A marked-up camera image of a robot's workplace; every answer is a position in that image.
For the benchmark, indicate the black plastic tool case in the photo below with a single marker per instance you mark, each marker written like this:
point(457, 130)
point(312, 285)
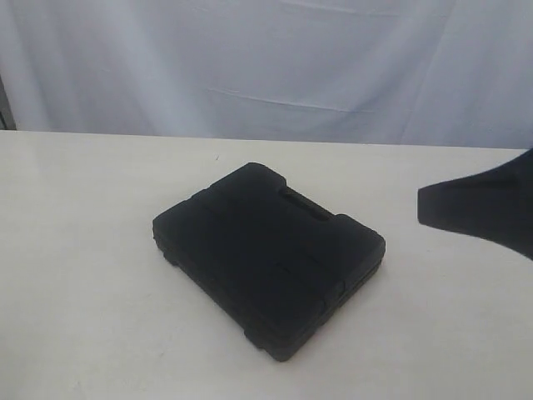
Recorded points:
point(277, 263)

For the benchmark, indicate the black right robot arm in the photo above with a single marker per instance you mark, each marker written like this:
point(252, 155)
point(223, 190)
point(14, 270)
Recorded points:
point(495, 205)

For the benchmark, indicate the white backdrop curtain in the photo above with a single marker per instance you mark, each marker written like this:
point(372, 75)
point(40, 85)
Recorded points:
point(453, 73)

